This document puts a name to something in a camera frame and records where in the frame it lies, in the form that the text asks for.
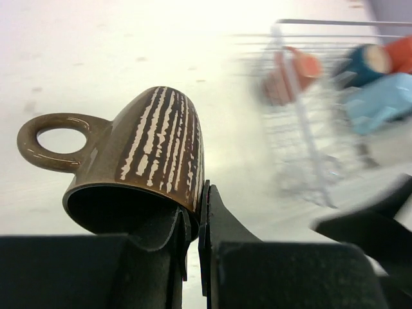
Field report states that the pink dotted ceramic mug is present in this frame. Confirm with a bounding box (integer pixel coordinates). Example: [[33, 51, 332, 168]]
[[263, 46, 323, 106]]

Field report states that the blue mug cream interior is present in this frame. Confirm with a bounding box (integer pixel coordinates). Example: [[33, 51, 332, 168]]
[[332, 44, 392, 89]]

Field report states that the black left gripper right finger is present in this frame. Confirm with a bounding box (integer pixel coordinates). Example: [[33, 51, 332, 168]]
[[198, 182, 387, 308]]

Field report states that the light blue ceramic mug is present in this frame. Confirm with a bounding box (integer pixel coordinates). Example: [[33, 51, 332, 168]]
[[342, 73, 411, 135]]

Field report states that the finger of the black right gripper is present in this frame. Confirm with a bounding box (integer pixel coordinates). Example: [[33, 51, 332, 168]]
[[312, 174, 411, 277]]

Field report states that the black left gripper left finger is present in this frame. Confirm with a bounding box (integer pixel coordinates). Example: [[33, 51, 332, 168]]
[[1, 210, 197, 308]]

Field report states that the orange ceramic mug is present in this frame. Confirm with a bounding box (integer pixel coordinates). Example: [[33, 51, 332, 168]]
[[384, 35, 412, 74]]

